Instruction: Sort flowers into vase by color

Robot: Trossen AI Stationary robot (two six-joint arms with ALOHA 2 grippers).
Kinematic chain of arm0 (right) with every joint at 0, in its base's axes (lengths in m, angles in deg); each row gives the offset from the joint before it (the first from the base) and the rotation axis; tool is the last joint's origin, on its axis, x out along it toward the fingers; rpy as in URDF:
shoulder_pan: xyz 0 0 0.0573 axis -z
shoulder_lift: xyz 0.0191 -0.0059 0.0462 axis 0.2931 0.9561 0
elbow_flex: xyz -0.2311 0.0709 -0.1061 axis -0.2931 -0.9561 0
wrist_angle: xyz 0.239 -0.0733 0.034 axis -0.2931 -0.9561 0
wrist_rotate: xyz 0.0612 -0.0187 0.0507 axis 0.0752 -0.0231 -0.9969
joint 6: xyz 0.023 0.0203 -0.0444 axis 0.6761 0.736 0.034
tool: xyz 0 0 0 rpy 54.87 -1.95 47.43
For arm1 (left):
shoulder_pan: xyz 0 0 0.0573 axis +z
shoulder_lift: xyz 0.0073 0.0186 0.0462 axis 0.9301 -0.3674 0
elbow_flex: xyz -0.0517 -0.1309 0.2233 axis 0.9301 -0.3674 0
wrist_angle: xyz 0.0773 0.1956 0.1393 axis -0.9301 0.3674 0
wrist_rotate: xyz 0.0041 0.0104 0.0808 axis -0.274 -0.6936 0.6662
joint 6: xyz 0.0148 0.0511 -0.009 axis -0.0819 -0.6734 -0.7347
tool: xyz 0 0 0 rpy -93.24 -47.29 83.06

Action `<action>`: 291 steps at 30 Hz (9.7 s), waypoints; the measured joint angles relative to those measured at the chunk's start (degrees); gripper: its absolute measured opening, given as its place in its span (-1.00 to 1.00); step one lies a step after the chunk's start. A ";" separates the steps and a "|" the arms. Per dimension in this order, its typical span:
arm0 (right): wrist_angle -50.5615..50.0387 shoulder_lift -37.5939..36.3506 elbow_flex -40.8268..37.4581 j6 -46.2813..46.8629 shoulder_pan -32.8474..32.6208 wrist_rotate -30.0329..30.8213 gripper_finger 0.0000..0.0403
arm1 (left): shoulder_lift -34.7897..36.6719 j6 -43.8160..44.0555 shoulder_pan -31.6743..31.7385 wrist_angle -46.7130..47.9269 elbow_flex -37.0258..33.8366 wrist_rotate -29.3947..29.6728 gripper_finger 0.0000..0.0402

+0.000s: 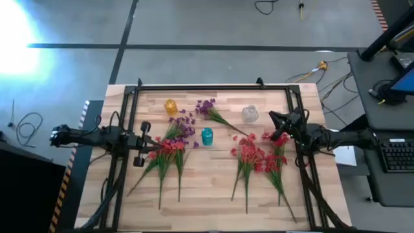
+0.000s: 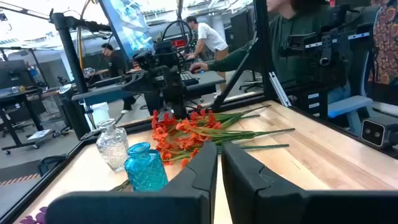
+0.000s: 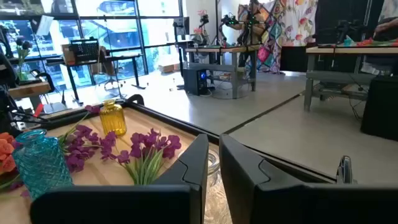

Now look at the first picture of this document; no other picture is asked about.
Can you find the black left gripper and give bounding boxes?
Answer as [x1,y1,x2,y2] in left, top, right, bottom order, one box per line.
[127,120,162,168]

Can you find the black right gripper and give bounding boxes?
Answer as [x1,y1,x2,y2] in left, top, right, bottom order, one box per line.
[268,108,307,142]

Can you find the red artificial flower bunch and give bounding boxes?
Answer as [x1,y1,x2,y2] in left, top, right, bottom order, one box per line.
[127,137,166,197]
[260,153,298,223]
[261,131,290,206]

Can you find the blue textured glass vase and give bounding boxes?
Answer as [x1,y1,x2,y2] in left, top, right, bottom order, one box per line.
[201,127,215,147]

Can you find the clear cut glass vase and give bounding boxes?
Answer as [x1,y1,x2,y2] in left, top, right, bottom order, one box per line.
[241,104,259,124]

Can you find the yellow glass vase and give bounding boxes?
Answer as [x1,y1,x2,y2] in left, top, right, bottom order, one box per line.
[164,98,179,117]

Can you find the white paper sheet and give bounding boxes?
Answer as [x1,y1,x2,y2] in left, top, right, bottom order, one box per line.
[332,139,358,167]

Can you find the black mat hazard stripe edge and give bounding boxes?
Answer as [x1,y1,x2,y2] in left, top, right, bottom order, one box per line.
[48,99,105,233]

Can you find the grey desk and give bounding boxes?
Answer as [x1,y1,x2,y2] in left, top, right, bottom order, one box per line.
[357,129,414,208]
[347,50,414,131]

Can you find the black computer keyboard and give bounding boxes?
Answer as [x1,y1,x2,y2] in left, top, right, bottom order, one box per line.
[376,138,414,174]

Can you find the large black box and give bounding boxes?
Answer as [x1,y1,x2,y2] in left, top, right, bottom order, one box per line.
[0,131,67,233]

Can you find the monitor with blue screen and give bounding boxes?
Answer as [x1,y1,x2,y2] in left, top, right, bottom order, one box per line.
[387,61,414,96]

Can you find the black stand pole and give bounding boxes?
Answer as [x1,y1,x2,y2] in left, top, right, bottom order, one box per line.
[359,5,414,62]

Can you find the red white striped tape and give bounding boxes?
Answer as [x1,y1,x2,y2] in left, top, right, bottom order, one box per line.
[369,0,389,32]

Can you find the grey yellow equipment box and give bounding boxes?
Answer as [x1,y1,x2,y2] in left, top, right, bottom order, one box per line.
[387,22,414,52]

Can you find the black strut with cables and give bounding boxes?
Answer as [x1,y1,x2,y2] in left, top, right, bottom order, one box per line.
[296,155,353,230]
[79,155,129,230]

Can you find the black aluminium table frame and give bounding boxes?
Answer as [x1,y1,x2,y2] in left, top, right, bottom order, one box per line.
[98,84,331,231]

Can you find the yellow extension cord plug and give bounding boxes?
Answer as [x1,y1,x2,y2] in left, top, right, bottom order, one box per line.
[292,60,329,84]

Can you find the tangled black floor cables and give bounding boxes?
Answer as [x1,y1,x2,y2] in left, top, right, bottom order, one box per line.
[284,56,362,116]

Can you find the looped black floor cable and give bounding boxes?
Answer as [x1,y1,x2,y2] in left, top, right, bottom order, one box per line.
[8,98,44,149]

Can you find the black desk cable tangle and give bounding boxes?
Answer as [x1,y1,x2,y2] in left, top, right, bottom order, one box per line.
[368,79,408,106]

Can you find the curved black floor cable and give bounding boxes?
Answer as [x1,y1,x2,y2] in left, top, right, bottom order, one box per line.
[254,0,279,16]

